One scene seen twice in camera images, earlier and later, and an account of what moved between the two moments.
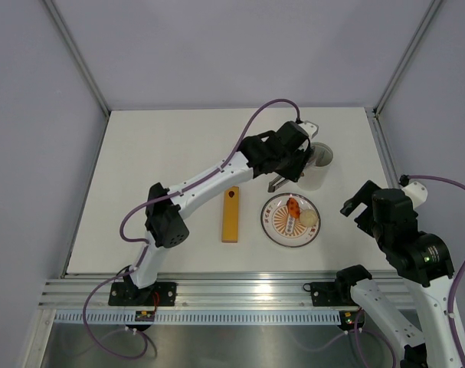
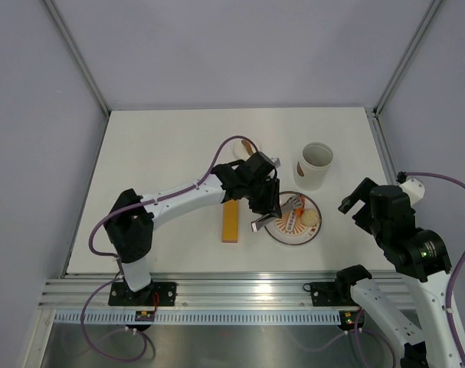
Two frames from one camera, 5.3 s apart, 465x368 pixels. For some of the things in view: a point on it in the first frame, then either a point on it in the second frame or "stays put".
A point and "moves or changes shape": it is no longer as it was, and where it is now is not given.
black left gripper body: [291, 164] → [262, 195]
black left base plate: [125, 294] stays put
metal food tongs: [272, 188] moves or changes shape
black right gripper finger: [365, 196] stays put
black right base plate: [332, 294] stays put
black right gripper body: [367, 222] stays put
